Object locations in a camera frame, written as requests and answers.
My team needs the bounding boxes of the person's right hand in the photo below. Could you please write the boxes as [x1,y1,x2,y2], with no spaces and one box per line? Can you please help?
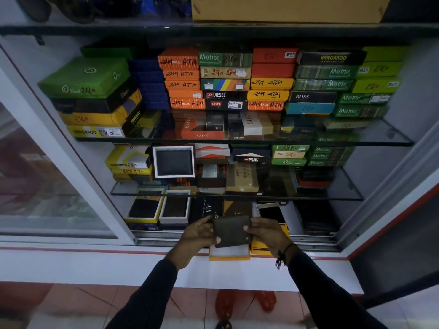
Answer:
[243,217,295,266]

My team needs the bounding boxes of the person's left hand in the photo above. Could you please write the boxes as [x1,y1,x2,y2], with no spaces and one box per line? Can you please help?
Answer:
[166,215,222,270]

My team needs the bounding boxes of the dark brown leather wallet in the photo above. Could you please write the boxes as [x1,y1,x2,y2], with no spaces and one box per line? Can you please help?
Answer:
[211,214,254,249]

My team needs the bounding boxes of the person's right forearm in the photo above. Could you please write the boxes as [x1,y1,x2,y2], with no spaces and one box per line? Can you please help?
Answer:
[287,248,389,329]

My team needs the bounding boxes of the person's left forearm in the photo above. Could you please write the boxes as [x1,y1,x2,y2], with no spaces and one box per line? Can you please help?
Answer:
[104,256,179,329]

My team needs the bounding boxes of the yellow open box white lining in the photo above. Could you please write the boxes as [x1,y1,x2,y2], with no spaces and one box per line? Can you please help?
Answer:
[209,244,251,261]

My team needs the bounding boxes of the yellow box lid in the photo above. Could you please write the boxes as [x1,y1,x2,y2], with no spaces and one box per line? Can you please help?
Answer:
[250,222,291,256]

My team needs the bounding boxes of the white rimmed box glossy insert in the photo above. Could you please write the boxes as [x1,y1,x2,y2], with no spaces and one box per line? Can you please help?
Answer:
[255,202,287,224]

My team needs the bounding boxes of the black box white lettering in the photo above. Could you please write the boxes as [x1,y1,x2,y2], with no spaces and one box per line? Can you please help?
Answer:
[189,196,224,224]

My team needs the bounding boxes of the black thread wrist band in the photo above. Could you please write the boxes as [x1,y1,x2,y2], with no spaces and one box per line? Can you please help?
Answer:
[275,242,296,271]

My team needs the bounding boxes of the white framed box brown wallet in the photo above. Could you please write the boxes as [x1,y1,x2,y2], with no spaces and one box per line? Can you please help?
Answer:
[158,190,191,225]

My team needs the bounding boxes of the metal sliding door track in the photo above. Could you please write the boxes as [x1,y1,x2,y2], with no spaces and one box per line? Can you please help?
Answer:
[132,230,341,252]

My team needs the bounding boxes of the red sandal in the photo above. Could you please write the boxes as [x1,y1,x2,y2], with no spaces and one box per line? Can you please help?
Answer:
[254,290,277,313]
[215,290,238,320]

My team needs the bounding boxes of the pile of mixed wallet boxes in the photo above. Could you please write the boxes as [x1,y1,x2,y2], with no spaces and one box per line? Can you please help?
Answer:
[105,143,356,196]

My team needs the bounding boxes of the black box dark wallet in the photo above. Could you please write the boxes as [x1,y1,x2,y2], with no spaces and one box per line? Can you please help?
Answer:
[294,201,341,236]

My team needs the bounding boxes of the yellow framed box dark wallet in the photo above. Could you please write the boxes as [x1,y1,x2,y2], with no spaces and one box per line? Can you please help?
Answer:
[125,188,166,224]

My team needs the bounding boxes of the white framed box black wallet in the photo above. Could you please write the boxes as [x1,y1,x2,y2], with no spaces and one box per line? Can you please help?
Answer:
[152,145,195,179]

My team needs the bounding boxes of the short glass shelf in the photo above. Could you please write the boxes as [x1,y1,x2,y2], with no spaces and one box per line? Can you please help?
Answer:
[110,167,364,202]

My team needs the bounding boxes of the stacks of colourful wallet boxes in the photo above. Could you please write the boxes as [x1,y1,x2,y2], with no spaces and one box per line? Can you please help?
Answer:
[37,44,408,141]

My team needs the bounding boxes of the long glass shelf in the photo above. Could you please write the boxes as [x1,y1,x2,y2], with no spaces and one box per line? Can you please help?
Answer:
[75,114,414,147]

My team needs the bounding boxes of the sliding glass cabinet door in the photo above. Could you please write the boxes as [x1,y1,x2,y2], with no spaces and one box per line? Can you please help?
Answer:
[0,44,137,246]

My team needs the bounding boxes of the large brown cardboard box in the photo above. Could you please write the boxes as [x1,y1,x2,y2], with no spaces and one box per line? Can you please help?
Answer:
[191,0,392,24]

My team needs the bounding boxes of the dark cabinet shelf board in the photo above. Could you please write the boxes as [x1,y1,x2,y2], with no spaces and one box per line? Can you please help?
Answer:
[0,21,439,43]

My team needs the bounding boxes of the blue packets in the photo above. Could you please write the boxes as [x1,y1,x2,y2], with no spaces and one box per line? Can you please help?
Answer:
[103,0,192,18]

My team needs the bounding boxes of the dark shoes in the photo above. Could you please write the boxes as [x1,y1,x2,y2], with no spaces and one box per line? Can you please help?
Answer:
[13,0,98,24]

